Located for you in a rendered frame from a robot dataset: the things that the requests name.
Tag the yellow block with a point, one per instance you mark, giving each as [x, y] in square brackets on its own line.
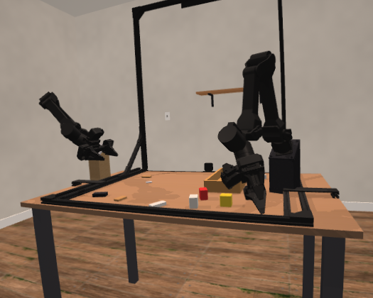
[226, 200]

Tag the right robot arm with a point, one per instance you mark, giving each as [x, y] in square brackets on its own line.
[67, 125]

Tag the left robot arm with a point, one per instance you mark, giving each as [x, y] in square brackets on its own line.
[273, 131]

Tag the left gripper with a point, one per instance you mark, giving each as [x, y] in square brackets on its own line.
[253, 174]

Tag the red block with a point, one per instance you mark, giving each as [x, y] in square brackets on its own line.
[203, 193]

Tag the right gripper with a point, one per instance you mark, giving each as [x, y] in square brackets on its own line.
[90, 151]

